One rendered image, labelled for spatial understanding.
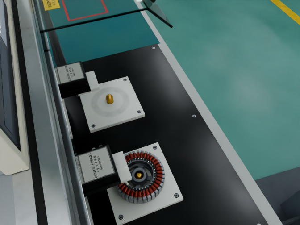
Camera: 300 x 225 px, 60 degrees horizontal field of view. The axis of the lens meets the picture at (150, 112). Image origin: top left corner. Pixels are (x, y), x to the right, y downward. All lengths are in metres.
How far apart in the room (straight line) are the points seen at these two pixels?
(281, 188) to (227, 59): 1.01
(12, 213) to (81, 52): 0.74
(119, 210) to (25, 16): 0.40
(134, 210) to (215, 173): 0.20
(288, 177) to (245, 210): 1.00
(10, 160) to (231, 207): 0.48
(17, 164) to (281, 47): 2.22
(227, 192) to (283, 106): 1.34
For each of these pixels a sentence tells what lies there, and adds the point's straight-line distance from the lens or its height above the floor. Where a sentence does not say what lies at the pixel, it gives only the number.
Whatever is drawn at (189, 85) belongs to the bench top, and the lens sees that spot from 0.81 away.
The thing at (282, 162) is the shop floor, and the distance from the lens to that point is 1.66.
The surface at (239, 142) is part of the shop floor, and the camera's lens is 1.63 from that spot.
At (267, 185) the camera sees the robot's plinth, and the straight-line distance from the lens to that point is 1.55.
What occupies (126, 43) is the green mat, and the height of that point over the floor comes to 0.75.
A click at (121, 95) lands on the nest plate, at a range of 0.74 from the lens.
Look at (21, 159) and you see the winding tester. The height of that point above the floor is 1.13.
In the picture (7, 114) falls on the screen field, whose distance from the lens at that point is 0.26.
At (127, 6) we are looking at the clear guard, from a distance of 0.53.
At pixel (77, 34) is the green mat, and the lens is 1.02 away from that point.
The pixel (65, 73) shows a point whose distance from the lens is 0.63.
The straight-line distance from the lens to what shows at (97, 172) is 0.47.
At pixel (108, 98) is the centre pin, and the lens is 0.71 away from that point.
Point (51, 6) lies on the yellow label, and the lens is 0.57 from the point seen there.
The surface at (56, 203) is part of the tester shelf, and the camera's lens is 0.25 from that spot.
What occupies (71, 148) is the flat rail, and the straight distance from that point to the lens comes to 0.36.
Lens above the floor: 1.34
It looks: 54 degrees down
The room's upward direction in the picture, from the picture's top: straight up
